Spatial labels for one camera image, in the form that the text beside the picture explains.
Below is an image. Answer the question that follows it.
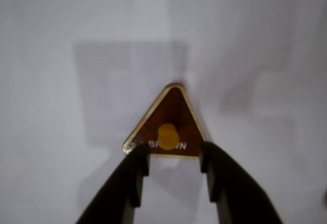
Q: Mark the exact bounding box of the brown triangle piece yellow pin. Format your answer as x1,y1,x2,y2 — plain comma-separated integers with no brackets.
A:
122,82,208,160

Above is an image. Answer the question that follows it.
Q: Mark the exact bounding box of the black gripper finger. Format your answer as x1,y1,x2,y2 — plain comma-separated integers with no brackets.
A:
75,144,151,224
200,141,283,224

